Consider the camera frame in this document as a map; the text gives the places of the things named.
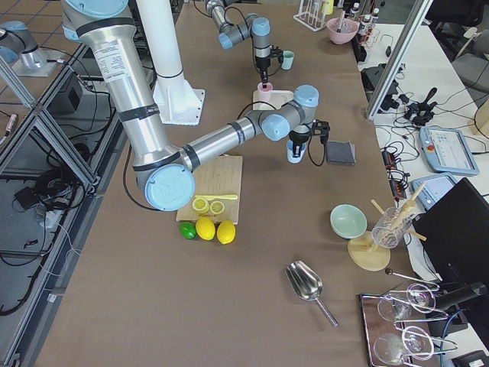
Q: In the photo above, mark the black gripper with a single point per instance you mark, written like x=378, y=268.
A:
x=262, y=63
x=298, y=136

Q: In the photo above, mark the blue cup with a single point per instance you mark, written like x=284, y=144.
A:
x=295, y=151

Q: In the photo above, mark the pink cup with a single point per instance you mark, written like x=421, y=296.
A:
x=264, y=91

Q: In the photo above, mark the green cup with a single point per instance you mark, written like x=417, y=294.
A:
x=288, y=58

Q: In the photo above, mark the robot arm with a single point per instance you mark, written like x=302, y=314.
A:
x=165, y=172
x=254, y=26

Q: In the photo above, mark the beige rabbit tray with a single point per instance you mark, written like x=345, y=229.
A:
x=278, y=98

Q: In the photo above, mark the mirror tray with glasses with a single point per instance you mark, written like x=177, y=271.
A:
x=395, y=326

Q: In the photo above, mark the grey folded cloth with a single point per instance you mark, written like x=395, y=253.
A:
x=340, y=152

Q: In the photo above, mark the wooden cutting board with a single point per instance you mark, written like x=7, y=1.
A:
x=220, y=176

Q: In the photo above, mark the metal muddler black tip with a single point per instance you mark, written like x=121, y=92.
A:
x=340, y=22

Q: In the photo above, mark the green bowl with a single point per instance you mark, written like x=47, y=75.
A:
x=348, y=221

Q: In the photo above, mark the yellow cup on rack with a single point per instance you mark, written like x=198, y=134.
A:
x=328, y=7

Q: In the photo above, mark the pink bowl with ice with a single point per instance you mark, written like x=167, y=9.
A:
x=349, y=29

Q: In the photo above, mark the lemon slice lower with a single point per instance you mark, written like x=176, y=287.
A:
x=217, y=207

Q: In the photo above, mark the lemon slice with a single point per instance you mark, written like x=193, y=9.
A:
x=217, y=207
x=200, y=205

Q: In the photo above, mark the yellow plastic knife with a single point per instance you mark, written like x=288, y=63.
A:
x=218, y=197

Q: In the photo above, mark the whole lemon outer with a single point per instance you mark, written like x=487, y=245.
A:
x=226, y=232

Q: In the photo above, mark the lemon slice upper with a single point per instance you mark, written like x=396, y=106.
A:
x=200, y=205

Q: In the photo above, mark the whole lemon near lime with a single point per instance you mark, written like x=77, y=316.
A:
x=205, y=228

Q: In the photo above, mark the clear glass mug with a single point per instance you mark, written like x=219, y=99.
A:
x=389, y=229

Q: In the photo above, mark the wooden cup stand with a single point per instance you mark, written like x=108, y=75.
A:
x=369, y=256

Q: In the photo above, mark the metal scoop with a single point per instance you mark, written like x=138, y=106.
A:
x=308, y=286

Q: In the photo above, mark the green lime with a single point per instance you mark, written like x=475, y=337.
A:
x=188, y=230

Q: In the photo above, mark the blue teach pendant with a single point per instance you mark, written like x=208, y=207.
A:
x=446, y=150

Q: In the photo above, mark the black monitor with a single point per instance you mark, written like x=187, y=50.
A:
x=456, y=228

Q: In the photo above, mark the white wire rack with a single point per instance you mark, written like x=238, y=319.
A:
x=310, y=14

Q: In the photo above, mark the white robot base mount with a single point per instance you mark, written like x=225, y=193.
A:
x=178, y=102

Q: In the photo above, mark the aluminium frame post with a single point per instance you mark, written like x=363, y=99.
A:
x=415, y=19

